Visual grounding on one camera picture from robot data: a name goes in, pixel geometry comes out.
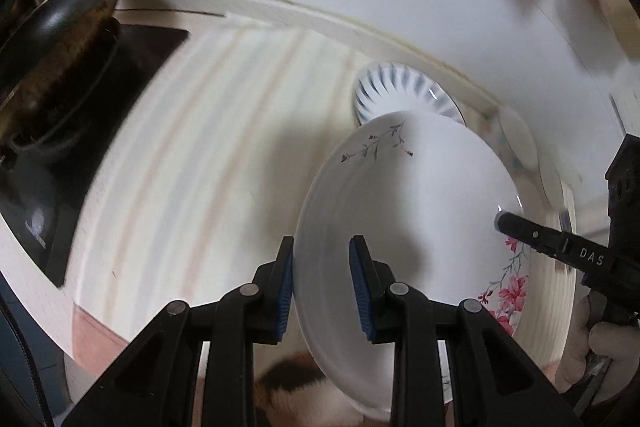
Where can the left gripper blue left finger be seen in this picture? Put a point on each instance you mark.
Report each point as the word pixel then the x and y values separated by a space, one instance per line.
pixel 270 310

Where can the white bowl blue flower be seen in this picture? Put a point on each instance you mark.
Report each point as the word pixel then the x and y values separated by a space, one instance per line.
pixel 509 137

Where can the black frying pan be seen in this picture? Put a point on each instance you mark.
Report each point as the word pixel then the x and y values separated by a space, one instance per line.
pixel 46 66

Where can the striped cat tablecloth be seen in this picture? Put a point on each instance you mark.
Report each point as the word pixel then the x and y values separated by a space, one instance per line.
pixel 211 170

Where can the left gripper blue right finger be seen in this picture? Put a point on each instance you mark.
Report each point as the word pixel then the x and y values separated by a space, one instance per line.
pixel 377 307

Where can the white plate pink flowers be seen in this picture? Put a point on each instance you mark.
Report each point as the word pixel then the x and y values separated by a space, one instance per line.
pixel 501 264

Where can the white plate with twig pattern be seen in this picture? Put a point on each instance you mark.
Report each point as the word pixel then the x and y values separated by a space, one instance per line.
pixel 411 184

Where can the white plate blue leaf pattern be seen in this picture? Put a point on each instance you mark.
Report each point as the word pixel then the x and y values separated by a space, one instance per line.
pixel 388 87

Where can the white gloved right hand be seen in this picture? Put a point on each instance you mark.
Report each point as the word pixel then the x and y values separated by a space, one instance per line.
pixel 618 343

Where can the black induction cooktop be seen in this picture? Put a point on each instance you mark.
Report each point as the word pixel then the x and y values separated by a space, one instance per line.
pixel 48 165

